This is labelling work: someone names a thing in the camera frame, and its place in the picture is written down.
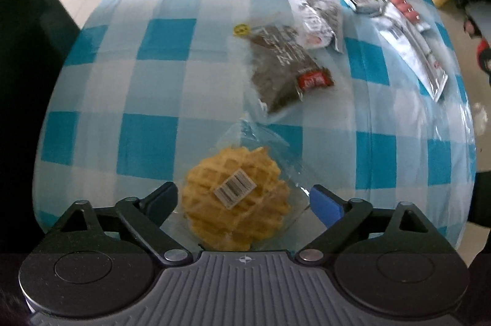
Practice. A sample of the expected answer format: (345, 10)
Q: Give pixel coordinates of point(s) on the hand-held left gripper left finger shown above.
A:
(163, 201)

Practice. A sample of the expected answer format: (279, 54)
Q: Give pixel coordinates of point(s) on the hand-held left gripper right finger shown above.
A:
(326, 205)

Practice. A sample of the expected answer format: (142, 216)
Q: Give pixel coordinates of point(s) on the vacuum-packed sausage pack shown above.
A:
(406, 9)

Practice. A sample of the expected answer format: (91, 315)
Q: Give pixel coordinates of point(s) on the long white snack packet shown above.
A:
(406, 42)

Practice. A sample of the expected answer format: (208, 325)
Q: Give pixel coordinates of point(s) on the waffle packet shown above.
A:
(230, 213)

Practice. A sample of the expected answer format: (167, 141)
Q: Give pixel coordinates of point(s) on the white printed snack packet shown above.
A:
(314, 19)

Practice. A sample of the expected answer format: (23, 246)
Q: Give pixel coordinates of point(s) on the dark brown snack packet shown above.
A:
(280, 69)

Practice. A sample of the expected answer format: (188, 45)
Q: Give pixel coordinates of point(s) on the blue checkered cloth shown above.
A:
(153, 42)

